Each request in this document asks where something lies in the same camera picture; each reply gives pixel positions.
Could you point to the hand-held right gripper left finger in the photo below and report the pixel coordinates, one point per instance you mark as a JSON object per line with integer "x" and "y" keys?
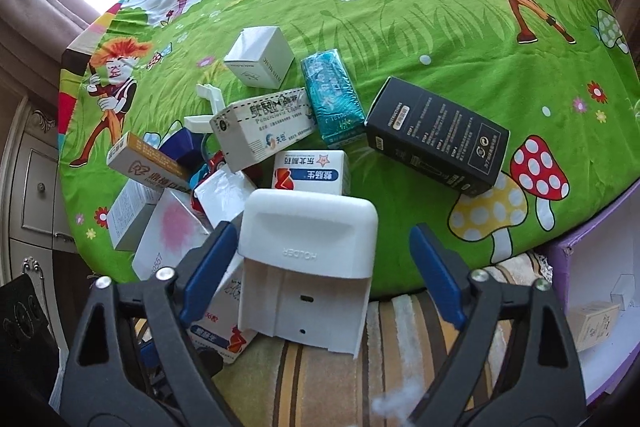
{"x": 210, "y": 267}

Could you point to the carved cream cabinet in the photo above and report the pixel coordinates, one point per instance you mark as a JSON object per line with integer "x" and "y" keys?
{"x": 35, "y": 187}

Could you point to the red toy car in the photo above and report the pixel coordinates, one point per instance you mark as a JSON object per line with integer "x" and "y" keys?
{"x": 216, "y": 161}

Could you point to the teal box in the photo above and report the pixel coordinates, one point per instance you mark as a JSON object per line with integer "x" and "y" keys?
{"x": 332, "y": 97}

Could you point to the green printed blanket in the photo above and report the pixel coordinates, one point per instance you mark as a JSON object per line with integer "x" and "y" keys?
{"x": 400, "y": 32}

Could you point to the white medicine box dotted edge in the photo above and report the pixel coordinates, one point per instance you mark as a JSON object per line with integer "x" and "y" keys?
{"x": 260, "y": 127}

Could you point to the white box with blotch print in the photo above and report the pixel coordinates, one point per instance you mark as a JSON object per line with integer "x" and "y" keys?
{"x": 170, "y": 227}

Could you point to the beige small box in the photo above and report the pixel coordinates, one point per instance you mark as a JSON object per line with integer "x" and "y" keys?
{"x": 595, "y": 324}

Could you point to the blue white toy piece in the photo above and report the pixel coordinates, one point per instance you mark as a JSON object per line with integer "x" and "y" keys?
{"x": 207, "y": 94}

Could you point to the white plastic holder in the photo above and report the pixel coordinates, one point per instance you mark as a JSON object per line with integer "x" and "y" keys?
{"x": 310, "y": 227}

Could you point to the white fluff tuft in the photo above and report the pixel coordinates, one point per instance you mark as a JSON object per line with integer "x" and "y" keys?
{"x": 395, "y": 402}

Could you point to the small white box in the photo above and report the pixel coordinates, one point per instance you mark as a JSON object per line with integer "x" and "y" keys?
{"x": 225, "y": 197}

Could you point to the dark blue box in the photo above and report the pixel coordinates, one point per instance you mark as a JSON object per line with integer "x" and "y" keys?
{"x": 182, "y": 149}

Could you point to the white box blue red label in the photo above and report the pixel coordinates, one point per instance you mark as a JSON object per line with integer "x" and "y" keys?
{"x": 225, "y": 337}
{"x": 310, "y": 172}

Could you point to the plain white box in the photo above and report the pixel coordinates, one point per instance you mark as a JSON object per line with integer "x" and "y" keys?
{"x": 130, "y": 217}

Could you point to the orange and white box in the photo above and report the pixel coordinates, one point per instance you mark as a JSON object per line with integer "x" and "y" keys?
{"x": 145, "y": 162}

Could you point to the black box white print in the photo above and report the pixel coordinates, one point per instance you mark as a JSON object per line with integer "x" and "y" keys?
{"x": 440, "y": 132}

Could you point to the purple storage box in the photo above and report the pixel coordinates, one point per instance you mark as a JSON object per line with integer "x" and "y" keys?
{"x": 590, "y": 267}

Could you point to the white cube box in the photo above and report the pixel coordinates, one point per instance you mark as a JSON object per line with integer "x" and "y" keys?
{"x": 265, "y": 52}

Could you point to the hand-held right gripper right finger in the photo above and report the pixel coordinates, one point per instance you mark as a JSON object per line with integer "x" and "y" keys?
{"x": 440, "y": 277}

